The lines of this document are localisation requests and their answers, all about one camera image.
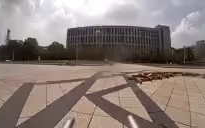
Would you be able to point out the beige paved plaza, grey bands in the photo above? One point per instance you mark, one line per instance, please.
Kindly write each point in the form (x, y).
(36, 100)

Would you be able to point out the robot's own part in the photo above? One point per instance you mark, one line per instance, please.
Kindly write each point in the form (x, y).
(68, 124)
(132, 122)

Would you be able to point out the tall lattice tower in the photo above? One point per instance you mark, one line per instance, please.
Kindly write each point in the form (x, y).
(8, 36)

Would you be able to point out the row of trees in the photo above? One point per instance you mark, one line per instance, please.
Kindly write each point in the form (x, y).
(30, 50)

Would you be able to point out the pile of broken bricks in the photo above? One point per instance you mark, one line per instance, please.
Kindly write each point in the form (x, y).
(146, 77)

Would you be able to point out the pole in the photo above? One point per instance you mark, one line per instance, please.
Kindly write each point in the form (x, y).
(184, 55)

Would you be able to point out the large curved multi-storey building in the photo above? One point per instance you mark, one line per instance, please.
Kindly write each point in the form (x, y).
(116, 36)

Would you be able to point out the low grey building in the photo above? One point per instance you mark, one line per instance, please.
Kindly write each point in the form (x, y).
(204, 50)

